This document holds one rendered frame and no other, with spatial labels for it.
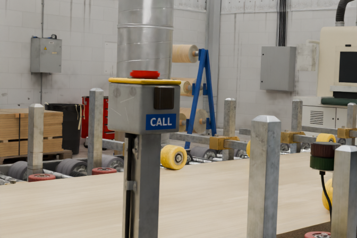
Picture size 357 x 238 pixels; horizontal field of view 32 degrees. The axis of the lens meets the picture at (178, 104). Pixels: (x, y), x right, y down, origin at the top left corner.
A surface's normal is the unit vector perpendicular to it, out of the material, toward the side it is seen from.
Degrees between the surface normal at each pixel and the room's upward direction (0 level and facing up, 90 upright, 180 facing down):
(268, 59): 90
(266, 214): 90
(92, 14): 90
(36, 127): 90
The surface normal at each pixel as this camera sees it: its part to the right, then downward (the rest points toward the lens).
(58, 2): 0.76, 0.06
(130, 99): -0.73, 0.01
